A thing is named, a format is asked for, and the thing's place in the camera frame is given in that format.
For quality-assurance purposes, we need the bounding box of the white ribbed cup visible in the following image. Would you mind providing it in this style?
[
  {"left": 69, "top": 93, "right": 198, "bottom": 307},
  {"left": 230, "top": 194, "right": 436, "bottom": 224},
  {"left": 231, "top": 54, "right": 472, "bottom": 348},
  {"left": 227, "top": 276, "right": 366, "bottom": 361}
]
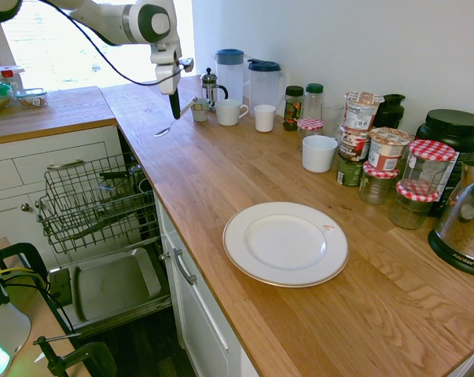
[{"left": 254, "top": 104, "right": 277, "bottom": 134}]

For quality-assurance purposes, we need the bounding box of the white kitchen cabinet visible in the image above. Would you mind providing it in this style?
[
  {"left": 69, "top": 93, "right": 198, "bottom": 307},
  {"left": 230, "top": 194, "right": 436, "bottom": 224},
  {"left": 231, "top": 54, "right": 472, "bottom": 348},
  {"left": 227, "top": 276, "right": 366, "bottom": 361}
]
[
  {"left": 0, "top": 124, "right": 135, "bottom": 268},
  {"left": 153, "top": 192, "right": 261, "bottom": 377}
]

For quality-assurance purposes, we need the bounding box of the steel electric kettle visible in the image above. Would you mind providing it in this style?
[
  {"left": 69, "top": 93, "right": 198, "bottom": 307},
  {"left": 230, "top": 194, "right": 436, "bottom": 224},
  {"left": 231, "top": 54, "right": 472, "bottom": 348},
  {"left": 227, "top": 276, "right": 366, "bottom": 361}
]
[{"left": 428, "top": 157, "right": 474, "bottom": 279}]

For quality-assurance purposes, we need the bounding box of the clear drinking glass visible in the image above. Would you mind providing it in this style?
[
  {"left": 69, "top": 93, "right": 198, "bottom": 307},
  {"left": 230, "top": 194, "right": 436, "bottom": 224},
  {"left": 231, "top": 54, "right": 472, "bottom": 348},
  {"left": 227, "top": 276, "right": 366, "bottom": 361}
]
[{"left": 321, "top": 102, "right": 346, "bottom": 137}]

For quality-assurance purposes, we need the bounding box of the dark spice jar green lid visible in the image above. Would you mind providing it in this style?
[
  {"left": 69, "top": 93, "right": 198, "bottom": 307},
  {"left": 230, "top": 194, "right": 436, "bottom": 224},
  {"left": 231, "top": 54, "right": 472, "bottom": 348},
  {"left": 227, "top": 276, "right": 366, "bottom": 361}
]
[{"left": 283, "top": 85, "right": 305, "bottom": 132}]

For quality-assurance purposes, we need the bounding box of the wire dishwasher rack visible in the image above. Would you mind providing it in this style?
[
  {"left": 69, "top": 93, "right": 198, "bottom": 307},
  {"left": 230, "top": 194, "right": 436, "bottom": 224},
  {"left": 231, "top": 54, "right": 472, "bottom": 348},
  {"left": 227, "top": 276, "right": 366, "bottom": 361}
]
[{"left": 35, "top": 152, "right": 157, "bottom": 256}]

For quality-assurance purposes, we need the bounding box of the black bottle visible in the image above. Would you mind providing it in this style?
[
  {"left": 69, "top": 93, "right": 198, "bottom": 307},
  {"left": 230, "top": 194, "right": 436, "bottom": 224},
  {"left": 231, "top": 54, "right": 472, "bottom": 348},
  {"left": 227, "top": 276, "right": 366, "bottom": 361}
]
[{"left": 373, "top": 93, "right": 406, "bottom": 130}]

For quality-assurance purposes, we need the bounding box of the white cup near jars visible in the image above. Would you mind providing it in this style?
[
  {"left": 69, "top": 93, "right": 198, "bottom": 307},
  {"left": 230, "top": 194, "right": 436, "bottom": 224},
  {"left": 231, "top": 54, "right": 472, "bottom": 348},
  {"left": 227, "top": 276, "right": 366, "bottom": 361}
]
[{"left": 301, "top": 135, "right": 339, "bottom": 174}]

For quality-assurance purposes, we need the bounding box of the glass jar red checkered lid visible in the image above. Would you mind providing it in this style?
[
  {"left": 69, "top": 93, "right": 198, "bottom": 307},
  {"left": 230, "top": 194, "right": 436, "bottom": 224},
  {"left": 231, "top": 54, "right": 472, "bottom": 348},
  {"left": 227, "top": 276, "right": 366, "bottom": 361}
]
[
  {"left": 358, "top": 160, "right": 401, "bottom": 206},
  {"left": 388, "top": 181, "right": 440, "bottom": 231}
]

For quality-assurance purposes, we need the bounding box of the yogurt cup red label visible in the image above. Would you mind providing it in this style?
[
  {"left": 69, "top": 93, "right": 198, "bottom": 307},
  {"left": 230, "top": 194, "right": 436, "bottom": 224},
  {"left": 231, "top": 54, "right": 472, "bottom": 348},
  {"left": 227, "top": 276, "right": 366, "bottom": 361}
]
[{"left": 340, "top": 124, "right": 372, "bottom": 163}]

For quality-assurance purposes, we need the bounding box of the small clear food container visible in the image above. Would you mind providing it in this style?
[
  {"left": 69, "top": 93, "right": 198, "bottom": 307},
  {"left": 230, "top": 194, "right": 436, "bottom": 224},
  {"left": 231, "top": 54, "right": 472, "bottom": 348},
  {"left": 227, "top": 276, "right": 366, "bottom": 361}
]
[{"left": 15, "top": 87, "right": 49, "bottom": 108}]

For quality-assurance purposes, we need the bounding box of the yellow cable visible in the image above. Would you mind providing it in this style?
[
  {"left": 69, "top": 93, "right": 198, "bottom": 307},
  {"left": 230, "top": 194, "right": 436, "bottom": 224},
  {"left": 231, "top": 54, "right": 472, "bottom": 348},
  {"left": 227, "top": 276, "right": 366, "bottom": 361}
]
[{"left": 0, "top": 267, "right": 35, "bottom": 278}]

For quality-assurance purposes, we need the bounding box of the large white mug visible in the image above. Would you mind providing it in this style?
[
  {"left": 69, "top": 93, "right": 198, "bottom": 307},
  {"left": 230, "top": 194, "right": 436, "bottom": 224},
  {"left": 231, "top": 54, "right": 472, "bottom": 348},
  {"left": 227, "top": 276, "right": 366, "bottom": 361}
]
[{"left": 215, "top": 98, "right": 250, "bottom": 127}]

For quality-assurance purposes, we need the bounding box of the small patterned paper cup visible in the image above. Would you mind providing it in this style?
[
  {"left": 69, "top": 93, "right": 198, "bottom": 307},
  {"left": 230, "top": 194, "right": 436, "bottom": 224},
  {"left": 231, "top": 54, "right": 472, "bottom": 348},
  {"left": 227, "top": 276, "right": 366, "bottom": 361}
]
[{"left": 190, "top": 97, "right": 213, "bottom": 123}]

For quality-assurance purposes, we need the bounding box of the large black tub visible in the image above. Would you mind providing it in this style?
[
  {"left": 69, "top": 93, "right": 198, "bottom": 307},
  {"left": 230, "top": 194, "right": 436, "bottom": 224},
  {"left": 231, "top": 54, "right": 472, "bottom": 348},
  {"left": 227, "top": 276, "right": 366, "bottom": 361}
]
[{"left": 414, "top": 108, "right": 474, "bottom": 218}]

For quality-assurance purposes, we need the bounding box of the large yogurt cup brown lid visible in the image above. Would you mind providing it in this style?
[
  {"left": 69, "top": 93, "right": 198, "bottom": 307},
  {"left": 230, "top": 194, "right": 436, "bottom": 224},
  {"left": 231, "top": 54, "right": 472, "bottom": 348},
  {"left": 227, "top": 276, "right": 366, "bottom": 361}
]
[{"left": 367, "top": 126, "right": 413, "bottom": 173}]

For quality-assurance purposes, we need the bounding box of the metal drawer handle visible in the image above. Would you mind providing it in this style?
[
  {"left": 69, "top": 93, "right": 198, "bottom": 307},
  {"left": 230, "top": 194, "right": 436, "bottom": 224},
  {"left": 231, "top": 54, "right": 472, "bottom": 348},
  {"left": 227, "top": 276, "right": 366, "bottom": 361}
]
[
  {"left": 46, "top": 158, "right": 86, "bottom": 171},
  {"left": 169, "top": 247, "right": 198, "bottom": 287}
]

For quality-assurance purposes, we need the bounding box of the clear pitcher light blue lid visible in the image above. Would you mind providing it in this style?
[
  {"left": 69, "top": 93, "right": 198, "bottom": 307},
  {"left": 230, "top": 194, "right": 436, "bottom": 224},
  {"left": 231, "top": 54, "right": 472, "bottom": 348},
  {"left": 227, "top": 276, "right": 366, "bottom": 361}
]
[{"left": 215, "top": 48, "right": 245, "bottom": 105}]

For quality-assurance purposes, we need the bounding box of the small jar red checkered lid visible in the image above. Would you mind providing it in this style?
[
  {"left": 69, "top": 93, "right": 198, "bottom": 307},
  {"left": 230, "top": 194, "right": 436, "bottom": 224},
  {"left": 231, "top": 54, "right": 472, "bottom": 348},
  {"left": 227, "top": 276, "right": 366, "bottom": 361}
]
[{"left": 296, "top": 117, "right": 325, "bottom": 152}]

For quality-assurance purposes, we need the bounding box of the clear pitcher dark blue lid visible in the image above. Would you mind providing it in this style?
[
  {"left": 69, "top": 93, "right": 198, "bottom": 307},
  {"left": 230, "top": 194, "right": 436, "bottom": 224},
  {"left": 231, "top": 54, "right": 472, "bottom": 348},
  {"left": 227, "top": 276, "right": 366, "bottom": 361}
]
[{"left": 247, "top": 58, "right": 287, "bottom": 113}]

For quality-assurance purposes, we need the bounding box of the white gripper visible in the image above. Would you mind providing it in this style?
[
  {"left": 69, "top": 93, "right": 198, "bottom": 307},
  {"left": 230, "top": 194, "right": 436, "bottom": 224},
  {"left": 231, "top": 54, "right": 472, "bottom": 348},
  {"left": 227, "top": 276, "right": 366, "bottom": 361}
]
[{"left": 149, "top": 42, "right": 184, "bottom": 121}]

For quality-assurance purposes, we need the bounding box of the dark green clamp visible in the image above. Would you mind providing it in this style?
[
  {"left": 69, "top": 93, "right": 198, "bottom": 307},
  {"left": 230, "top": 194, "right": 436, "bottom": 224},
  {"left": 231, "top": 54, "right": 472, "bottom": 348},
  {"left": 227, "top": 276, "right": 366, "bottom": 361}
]
[
  {"left": 32, "top": 331, "right": 118, "bottom": 377},
  {"left": 0, "top": 242, "right": 51, "bottom": 292}
]

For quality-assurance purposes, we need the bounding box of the white plate gold rim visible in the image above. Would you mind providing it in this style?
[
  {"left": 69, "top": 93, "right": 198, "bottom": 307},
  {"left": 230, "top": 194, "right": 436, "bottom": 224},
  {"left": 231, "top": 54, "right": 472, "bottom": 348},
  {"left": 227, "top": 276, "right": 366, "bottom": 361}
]
[{"left": 222, "top": 201, "right": 351, "bottom": 289}]

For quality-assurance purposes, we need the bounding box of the metal spoon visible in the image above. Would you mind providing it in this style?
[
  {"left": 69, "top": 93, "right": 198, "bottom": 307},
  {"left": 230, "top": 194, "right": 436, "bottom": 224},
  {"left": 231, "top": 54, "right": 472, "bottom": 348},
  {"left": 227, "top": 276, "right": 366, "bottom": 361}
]
[{"left": 153, "top": 96, "right": 199, "bottom": 137}]

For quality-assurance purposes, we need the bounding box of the dishwasher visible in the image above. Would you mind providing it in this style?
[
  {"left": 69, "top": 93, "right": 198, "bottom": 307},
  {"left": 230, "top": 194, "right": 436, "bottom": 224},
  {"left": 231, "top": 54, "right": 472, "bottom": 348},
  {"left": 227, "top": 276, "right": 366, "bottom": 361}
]
[{"left": 47, "top": 125, "right": 174, "bottom": 339}]

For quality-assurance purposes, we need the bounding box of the black base cable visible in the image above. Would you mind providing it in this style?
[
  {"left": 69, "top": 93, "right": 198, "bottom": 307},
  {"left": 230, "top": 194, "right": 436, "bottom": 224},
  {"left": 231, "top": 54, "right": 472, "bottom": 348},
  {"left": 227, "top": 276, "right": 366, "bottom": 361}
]
[{"left": 0, "top": 270, "right": 79, "bottom": 339}]

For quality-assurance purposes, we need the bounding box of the clear container red latch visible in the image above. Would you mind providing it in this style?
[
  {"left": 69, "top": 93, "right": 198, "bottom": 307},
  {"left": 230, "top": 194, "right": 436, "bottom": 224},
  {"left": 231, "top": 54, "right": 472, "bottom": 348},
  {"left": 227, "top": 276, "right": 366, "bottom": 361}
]
[{"left": 0, "top": 65, "right": 26, "bottom": 90}]

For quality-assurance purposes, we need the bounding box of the glass French press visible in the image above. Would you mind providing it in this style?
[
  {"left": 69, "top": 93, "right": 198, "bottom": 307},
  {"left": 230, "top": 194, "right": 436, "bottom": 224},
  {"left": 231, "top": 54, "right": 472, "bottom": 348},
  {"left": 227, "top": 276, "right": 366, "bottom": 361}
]
[{"left": 200, "top": 67, "right": 230, "bottom": 113}]

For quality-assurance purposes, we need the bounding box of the green tin can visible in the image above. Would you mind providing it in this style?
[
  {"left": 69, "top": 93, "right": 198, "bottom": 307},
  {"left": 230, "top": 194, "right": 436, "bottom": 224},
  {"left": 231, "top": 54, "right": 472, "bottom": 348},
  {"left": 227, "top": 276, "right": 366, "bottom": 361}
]
[{"left": 336, "top": 152, "right": 366, "bottom": 188}]

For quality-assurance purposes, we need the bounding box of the large jar red checkered lid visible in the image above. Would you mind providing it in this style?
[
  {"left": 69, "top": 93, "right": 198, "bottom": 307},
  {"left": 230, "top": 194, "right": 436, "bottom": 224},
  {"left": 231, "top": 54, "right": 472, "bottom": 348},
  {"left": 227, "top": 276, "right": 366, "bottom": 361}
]
[{"left": 401, "top": 139, "right": 457, "bottom": 196}]

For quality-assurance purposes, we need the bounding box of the clear jar green lid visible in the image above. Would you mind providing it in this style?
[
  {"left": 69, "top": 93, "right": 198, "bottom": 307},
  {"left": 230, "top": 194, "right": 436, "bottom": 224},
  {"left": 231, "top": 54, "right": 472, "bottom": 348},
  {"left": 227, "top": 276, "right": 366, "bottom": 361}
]
[{"left": 303, "top": 82, "right": 325, "bottom": 121}]

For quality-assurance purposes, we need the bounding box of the yogurt cup white label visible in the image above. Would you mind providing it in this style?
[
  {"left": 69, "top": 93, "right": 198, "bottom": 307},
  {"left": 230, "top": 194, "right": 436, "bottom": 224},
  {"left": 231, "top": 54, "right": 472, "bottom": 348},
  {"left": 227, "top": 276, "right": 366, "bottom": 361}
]
[{"left": 344, "top": 90, "right": 386, "bottom": 131}]

